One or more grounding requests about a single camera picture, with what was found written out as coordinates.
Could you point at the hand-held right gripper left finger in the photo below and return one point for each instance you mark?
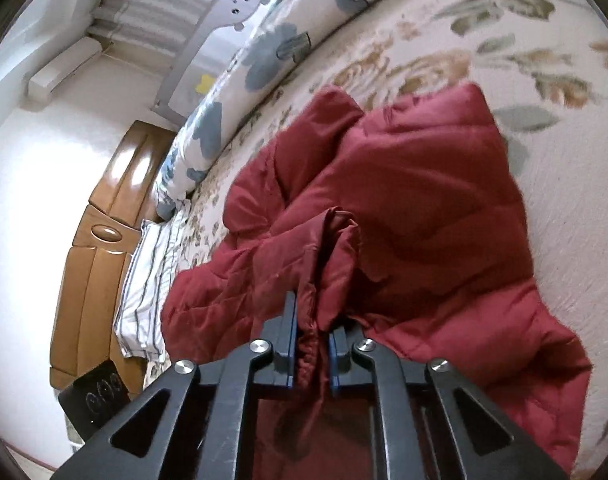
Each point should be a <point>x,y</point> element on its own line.
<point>290,360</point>

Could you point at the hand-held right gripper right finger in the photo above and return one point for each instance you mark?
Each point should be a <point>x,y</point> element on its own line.
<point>338,360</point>

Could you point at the red quilted jacket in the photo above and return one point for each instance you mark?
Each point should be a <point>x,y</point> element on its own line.
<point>408,185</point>

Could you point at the striped white pillow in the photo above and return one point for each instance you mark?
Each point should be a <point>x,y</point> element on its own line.
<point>144,285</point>

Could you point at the black bedside device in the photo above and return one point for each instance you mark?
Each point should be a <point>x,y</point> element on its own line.
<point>94,400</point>

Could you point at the wooden headboard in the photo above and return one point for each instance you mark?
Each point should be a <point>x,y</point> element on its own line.
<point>84,285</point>

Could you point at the floral bed blanket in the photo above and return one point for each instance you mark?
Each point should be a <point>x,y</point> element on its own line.
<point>558,210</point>

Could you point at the blue flower print duvet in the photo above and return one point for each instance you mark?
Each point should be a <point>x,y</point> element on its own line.
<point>264,60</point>

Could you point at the white air conditioner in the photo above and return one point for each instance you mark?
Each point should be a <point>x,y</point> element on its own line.
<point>59,72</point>

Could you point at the striped curtain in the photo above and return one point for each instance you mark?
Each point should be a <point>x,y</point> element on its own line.
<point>149,0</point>

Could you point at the grey bed rail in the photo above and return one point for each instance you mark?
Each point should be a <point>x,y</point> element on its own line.
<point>239,5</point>

